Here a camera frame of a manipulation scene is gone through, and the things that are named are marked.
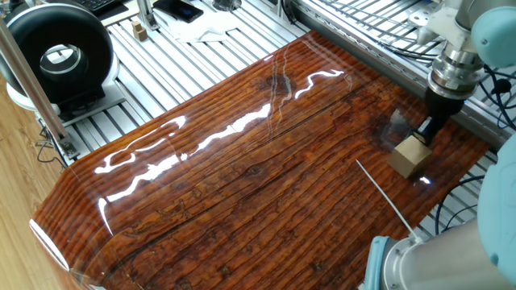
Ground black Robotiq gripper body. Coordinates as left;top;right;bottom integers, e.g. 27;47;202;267
424;86;467;126

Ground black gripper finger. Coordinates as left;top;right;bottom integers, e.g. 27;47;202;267
411;116;436;144
426;119;443;147

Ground small light wooden block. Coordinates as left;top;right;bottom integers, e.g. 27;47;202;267
386;135;433;180

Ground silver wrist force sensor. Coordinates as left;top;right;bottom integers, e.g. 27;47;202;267
426;42;485;101

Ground white zip tie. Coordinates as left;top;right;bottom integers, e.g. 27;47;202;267
355;159;424;245

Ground silver plate with holes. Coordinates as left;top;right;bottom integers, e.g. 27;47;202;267
406;3;435;29

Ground glossy wood grain mat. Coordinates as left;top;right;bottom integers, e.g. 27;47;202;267
28;30;491;290

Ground white cloth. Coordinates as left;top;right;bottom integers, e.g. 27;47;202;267
163;11;239;44

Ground black smartphone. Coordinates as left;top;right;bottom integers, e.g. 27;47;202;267
152;0;205;24

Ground black keyboard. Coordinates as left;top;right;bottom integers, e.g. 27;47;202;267
74;0;122;12

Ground black cables on rack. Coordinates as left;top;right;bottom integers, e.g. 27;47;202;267
378;39;436;64

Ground white wrist mount housing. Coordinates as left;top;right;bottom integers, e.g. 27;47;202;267
417;0;475;53

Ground metal wire grid rack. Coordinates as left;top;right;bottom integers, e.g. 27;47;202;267
318;0;444;61

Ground aluminium frame post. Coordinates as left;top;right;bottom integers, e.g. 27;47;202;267
0;15;81;161
135;0;161;31

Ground black floor cables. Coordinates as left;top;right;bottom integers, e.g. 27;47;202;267
35;124;68;168

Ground black ring lamp white base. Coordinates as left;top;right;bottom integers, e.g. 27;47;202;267
0;2;122;122

